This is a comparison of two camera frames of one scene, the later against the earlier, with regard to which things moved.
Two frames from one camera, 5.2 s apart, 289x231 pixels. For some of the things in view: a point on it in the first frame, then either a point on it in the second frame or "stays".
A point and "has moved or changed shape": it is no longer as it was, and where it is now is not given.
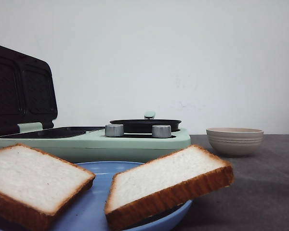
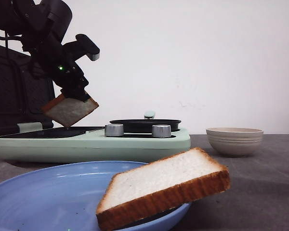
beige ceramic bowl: (235, 141) stays
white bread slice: (28, 186) to (69, 110)
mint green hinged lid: (22, 90) stays
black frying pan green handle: (145, 125) stays
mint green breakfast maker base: (87, 144) stays
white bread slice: (163, 184) has moved or changed shape
